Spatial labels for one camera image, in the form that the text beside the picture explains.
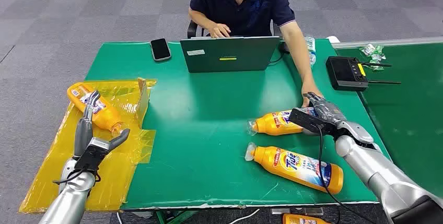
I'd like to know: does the white floor cable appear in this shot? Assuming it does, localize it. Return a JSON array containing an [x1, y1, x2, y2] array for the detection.
[[228, 209, 260, 224]]

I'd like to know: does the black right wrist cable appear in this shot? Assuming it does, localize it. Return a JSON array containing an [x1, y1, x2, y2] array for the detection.
[[314, 125, 380, 224]]

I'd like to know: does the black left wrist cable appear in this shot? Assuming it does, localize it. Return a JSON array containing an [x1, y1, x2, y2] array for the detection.
[[52, 168, 102, 186]]

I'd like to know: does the black controller with antennas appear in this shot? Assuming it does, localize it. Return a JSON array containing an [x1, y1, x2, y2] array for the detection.
[[325, 55, 402, 92]]

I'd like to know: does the small cardboard piece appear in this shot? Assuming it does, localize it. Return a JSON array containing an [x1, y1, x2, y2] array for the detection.
[[136, 77, 150, 128]]

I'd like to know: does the green white plastic packet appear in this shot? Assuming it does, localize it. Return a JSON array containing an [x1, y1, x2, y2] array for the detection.
[[369, 53, 387, 72], [359, 43, 384, 56]]

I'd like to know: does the clear water bottle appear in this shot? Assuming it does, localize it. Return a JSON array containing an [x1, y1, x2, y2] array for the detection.
[[304, 34, 317, 67]]

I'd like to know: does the yellow plastic film sheet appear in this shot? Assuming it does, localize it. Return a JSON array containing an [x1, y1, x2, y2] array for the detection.
[[19, 78, 157, 215]]

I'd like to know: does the black adapter cable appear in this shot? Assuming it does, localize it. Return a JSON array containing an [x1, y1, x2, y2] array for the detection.
[[268, 52, 286, 66]]

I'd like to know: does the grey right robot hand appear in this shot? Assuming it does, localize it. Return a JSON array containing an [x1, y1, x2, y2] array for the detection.
[[302, 92, 375, 144]]

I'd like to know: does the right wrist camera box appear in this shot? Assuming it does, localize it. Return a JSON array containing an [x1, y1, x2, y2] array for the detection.
[[289, 107, 336, 137]]

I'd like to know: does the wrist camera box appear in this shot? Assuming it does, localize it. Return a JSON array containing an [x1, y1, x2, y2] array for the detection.
[[289, 107, 336, 137], [74, 137, 111, 172]]

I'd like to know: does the black smartphone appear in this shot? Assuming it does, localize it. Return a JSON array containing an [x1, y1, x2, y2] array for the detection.
[[150, 38, 172, 63]]

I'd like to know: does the dark laptop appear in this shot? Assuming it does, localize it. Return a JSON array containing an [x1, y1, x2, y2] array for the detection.
[[180, 36, 281, 74]]

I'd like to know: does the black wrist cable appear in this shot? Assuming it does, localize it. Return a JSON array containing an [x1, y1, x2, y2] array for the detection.
[[52, 168, 102, 186], [314, 125, 380, 224]]

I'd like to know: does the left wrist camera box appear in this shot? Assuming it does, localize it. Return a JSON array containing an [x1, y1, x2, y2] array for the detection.
[[74, 137, 111, 172]]

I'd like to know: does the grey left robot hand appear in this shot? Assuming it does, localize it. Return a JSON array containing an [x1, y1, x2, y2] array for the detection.
[[73, 90, 131, 159]]

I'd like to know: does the green table frame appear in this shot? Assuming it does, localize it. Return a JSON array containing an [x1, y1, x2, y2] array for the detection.
[[155, 210, 200, 224]]

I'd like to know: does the person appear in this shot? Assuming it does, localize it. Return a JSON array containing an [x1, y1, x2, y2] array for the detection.
[[188, 0, 324, 108]]

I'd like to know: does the grey table edge rail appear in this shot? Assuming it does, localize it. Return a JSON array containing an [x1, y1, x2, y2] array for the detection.
[[332, 37, 443, 50]]

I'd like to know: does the orange detergent bottle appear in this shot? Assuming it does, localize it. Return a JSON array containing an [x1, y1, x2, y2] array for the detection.
[[66, 82, 125, 135], [282, 213, 332, 224], [244, 142, 344, 195], [247, 109, 314, 137]]

